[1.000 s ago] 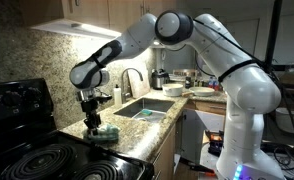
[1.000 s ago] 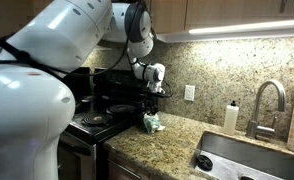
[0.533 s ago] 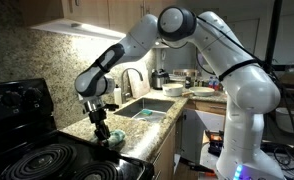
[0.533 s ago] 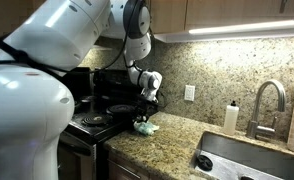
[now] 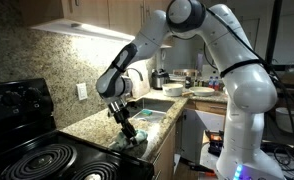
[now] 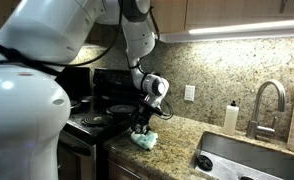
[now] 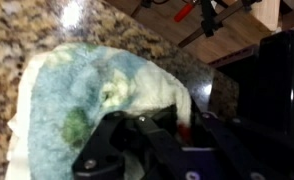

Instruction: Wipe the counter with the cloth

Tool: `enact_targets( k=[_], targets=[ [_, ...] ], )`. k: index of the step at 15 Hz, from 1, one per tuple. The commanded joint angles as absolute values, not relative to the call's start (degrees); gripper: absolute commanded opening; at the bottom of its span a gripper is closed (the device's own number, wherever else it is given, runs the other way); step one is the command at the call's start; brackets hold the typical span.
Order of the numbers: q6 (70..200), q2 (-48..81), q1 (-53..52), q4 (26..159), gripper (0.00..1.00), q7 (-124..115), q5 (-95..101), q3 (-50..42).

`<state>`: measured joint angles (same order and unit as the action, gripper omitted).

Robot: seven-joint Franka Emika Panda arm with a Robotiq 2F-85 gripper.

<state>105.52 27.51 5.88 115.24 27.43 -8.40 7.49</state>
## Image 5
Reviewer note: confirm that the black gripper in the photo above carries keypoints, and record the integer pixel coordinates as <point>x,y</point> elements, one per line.
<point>122,119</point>

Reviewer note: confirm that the teal and white cloth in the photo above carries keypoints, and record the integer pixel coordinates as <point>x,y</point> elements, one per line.
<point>120,143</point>

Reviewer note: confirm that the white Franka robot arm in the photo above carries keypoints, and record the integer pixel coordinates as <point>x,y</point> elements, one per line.
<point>250,93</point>

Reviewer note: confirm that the green sponge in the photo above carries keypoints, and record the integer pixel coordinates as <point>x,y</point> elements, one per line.
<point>146,112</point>

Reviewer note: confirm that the steel sink basin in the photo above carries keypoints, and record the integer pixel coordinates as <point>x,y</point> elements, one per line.
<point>157,105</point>

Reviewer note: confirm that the wooden lower cabinet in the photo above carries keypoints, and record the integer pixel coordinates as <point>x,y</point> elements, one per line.
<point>165,156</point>

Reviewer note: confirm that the wooden cutting board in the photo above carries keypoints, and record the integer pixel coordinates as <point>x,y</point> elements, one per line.
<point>142,86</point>

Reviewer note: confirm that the small coil burner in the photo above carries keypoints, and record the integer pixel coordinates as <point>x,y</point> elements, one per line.
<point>97,173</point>

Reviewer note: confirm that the white deep bowl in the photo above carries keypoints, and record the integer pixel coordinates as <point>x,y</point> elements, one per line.
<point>172,90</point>

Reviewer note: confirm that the small dark bottle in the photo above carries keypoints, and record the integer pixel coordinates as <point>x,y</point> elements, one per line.
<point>188,82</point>

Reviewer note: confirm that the wooden drawer front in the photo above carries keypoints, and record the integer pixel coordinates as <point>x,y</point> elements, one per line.
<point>207,107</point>

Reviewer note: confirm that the white shallow plate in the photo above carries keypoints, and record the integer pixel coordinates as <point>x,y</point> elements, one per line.
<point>202,91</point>

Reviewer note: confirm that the orange and black toolbox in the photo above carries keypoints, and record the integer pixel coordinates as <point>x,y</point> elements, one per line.
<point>215,143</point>

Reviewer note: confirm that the blue capped water bottle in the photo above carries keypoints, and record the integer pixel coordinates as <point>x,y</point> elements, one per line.
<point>216,84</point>
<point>211,83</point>

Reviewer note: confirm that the large coil burner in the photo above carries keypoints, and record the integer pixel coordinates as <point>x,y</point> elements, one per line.
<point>37,163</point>

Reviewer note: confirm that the white laptop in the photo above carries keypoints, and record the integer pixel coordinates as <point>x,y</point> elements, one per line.
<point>210,71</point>

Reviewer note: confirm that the black stove knob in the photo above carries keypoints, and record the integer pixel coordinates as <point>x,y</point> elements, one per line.
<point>10,99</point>
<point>33,96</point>

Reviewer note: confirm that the black electric stove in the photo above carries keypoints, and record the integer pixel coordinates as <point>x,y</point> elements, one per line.
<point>20,133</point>

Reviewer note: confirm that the under-cabinet light strip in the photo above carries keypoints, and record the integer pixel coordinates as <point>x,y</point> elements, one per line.
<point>87,30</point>

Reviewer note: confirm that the wooden upper cabinets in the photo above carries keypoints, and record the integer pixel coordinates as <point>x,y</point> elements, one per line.
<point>87,11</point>

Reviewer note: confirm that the white round pot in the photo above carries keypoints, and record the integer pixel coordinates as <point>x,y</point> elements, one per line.
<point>288,120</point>

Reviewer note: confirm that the black vertical pole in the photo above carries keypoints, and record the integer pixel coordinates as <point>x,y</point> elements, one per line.
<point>273,26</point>

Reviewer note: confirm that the white wall outlet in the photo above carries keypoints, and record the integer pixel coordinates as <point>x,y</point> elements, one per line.
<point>82,91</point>

